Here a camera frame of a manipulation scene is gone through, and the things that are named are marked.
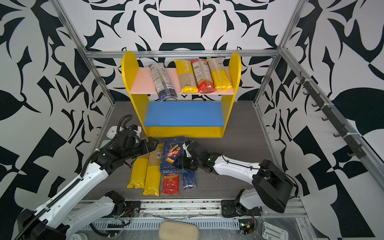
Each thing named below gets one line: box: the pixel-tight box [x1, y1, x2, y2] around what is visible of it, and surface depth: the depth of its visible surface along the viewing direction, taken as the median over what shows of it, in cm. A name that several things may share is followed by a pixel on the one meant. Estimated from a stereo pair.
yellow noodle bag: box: [174, 59, 199, 94], surface depth 74 cm
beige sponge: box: [158, 220, 200, 240], surface depth 67 cm
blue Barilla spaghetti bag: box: [182, 170, 197, 189], surface depth 81 cm
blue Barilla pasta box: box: [160, 136, 186, 174], surface depth 83 cm
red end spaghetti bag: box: [191, 59, 217, 94], surface depth 73 cm
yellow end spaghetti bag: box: [206, 57, 232, 91], surface depth 73 cm
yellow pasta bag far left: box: [127, 153, 150, 189], surface depth 84 cm
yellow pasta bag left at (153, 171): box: [143, 143, 164, 197], surface depth 85 cm
